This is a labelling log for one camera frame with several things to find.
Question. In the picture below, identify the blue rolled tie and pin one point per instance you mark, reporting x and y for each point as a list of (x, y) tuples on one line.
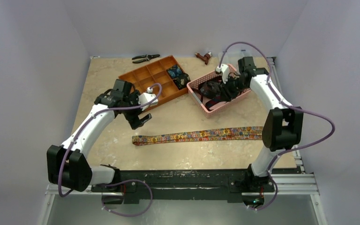
[(174, 71)]

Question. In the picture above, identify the aluminium frame rail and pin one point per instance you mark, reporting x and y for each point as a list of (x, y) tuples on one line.
[(287, 184)]

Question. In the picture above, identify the black rolled tie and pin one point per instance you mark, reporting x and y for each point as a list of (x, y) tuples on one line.
[(181, 81)]

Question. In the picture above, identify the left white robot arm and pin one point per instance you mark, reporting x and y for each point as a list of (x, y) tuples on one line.
[(67, 163)]

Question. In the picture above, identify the pink plastic basket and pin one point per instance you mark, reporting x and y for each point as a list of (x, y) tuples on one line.
[(220, 106)]

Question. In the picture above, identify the brown handled tool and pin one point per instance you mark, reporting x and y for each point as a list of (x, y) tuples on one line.
[(205, 58)]

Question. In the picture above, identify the black pliers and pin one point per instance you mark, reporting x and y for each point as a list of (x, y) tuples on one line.
[(144, 58)]

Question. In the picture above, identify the dark ties in basket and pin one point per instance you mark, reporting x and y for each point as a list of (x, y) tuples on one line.
[(213, 91)]

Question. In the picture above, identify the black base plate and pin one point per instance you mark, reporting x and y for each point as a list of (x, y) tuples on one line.
[(204, 184)]

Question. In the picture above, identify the colourful patterned tie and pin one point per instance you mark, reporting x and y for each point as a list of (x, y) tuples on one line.
[(220, 134)]

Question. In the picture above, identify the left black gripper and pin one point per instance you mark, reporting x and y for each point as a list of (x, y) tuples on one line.
[(134, 119)]

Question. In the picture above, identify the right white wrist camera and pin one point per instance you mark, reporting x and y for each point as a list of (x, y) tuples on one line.
[(227, 72)]

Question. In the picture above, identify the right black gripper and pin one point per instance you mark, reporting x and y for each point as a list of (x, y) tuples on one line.
[(227, 91)]

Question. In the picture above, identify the orange compartment tray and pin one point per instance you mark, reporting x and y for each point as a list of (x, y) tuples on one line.
[(155, 72)]

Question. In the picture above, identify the clear plastic organizer box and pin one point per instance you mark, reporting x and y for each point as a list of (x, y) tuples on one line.
[(232, 56)]

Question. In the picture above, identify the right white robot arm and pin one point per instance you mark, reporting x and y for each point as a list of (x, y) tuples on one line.
[(283, 125)]

